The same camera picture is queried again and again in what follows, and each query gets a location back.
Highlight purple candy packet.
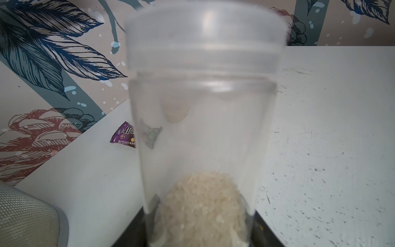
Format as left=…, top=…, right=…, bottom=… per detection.
left=110, top=121, right=136, bottom=148

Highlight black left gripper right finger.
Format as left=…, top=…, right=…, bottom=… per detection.
left=251, top=212, right=285, bottom=247

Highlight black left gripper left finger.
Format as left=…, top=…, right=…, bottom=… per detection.
left=112, top=208, right=147, bottom=247

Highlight bin with yellow bag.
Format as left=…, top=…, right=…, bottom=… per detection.
left=1, top=182, right=69, bottom=247

